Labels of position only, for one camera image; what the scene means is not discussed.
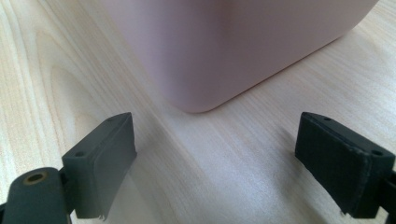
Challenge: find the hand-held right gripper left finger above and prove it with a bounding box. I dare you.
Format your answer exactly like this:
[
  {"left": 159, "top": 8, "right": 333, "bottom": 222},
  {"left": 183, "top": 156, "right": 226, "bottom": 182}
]
[{"left": 61, "top": 112, "right": 138, "bottom": 220}]

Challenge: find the pink plastic storage box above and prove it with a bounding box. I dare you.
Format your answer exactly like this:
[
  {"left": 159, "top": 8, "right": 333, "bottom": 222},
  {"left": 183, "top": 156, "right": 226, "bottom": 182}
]
[{"left": 98, "top": 0, "right": 381, "bottom": 114}]

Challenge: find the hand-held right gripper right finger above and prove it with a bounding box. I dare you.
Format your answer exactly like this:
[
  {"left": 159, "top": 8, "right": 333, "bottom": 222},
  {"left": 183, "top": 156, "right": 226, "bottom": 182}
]
[{"left": 294, "top": 111, "right": 396, "bottom": 219}]

